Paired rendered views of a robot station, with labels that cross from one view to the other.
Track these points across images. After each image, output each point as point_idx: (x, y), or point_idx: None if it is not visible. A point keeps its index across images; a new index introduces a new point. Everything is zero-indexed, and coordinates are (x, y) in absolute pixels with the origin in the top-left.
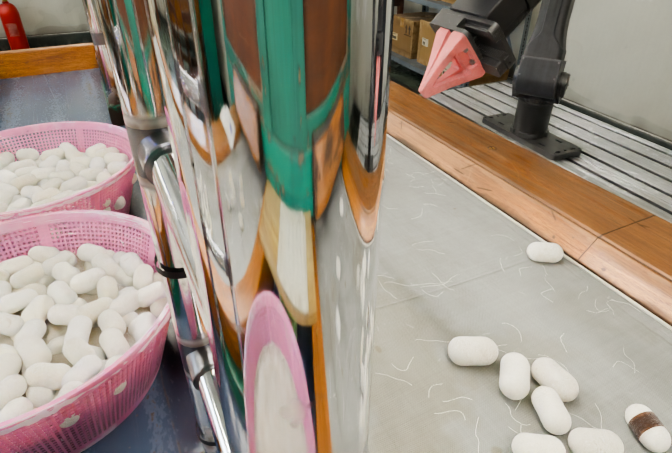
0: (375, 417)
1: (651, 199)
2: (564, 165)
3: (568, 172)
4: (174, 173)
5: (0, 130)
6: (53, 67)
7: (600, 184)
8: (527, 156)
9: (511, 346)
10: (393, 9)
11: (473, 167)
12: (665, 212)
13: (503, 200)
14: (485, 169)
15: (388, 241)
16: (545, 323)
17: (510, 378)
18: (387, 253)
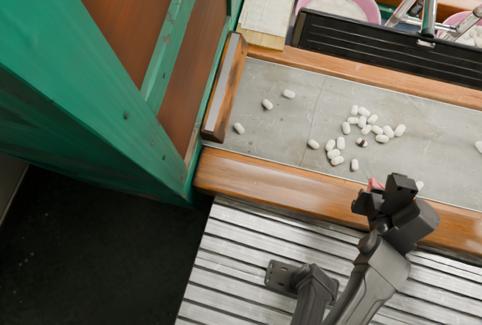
0: (398, 102)
1: (422, 322)
2: (474, 324)
3: (451, 245)
4: (441, 24)
5: None
6: None
7: (447, 316)
8: (473, 245)
9: (395, 143)
10: None
11: (478, 217)
12: (412, 312)
13: (451, 207)
14: (473, 217)
15: (453, 153)
16: (395, 158)
17: (388, 126)
18: (447, 148)
